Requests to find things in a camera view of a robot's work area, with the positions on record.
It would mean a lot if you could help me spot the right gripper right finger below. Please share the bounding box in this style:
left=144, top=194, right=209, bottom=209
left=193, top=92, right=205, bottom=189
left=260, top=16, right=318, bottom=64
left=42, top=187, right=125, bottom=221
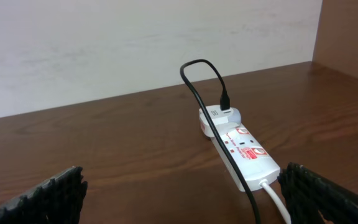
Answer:
left=278, top=162, right=358, bottom=224

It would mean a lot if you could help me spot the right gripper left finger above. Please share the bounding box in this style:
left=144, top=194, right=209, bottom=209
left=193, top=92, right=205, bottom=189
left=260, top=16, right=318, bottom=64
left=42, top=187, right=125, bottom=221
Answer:
left=0, top=166, right=88, bottom=224

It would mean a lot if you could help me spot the black USB charging cable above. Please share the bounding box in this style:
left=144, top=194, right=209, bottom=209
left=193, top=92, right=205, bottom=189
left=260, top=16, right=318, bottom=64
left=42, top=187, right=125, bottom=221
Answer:
left=179, top=58, right=262, bottom=224

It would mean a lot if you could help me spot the white USB charger plug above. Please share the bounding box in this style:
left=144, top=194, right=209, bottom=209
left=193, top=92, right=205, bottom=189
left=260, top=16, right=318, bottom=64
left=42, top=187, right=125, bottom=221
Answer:
left=199, top=105, right=241, bottom=138

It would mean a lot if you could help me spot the white power strip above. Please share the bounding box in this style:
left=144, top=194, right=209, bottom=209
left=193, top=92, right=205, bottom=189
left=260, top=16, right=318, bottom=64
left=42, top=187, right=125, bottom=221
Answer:
left=221, top=125, right=280, bottom=192

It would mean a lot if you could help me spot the white power strip cord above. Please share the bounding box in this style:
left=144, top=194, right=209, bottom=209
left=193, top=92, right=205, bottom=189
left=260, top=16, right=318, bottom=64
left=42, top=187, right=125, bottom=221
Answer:
left=259, top=179, right=292, bottom=224

